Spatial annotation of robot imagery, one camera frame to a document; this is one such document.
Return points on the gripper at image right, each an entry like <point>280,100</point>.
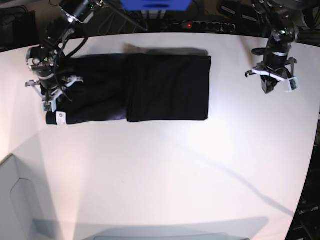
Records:
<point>275,68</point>

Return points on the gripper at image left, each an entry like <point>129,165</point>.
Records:
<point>54,86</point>

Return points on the black T-shirt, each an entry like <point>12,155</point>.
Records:
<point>136,87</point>

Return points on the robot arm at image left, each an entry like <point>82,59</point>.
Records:
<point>43,60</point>

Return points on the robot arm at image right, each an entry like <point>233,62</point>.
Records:
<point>282,29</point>

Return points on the black power strip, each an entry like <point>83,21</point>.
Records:
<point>202,27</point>

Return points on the blue plastic box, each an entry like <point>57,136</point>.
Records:
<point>148,5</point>

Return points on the white box at left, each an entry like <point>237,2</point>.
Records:
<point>26,206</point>

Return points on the wrist camera at image left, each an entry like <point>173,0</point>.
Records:
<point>49,106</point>

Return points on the wrist camera at image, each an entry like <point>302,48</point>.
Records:
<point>49,106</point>
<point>291,85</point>

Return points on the wrist camera at image right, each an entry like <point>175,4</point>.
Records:
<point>291,85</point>

